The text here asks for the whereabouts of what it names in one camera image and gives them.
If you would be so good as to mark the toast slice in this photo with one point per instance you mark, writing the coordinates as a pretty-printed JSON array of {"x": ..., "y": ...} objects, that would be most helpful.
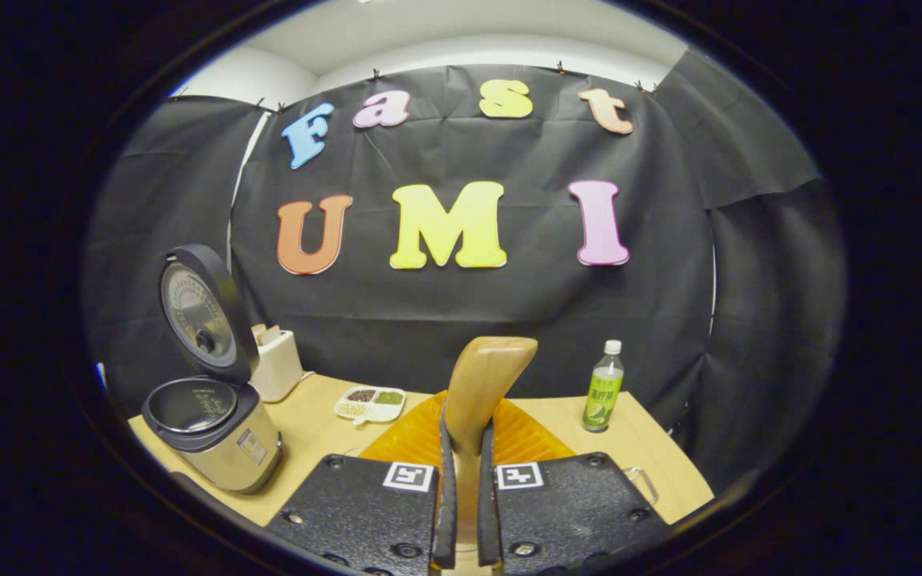
[
  {"x": 258, "y": 334},
  {"x": 273, "y": 333}
]

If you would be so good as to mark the white toaster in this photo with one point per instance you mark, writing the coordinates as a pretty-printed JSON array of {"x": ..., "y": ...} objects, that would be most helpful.
[{"x": 281, "y": 368}]

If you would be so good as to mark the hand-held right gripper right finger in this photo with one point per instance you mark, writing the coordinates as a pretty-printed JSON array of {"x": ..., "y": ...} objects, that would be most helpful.
[{"x": 573, "y": 508}]

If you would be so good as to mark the green tea bottle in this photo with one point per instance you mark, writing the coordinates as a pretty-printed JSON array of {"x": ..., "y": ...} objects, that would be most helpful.
[{"x": 603, "y": 392}]

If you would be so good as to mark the dark lid silver rice cooker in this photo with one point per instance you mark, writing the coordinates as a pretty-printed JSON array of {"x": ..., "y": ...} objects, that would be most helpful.
[{"x": 221, "y": 456}]

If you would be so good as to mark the wooden spoon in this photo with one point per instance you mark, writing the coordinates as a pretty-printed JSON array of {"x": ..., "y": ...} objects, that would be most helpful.
[{"x": 485, "y": 384}]

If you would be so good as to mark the white divided bean dish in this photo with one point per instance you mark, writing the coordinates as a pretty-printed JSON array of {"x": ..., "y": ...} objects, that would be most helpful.
[{"x": 369, "y": 404}]

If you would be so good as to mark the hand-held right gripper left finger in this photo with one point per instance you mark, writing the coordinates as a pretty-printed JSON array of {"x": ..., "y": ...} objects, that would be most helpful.
[{"x": 357, "y": 512}]

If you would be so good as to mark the black backdrop cloth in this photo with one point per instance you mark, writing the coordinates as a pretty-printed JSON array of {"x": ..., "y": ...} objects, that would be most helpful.
[{"x": 509, "y": 304}]

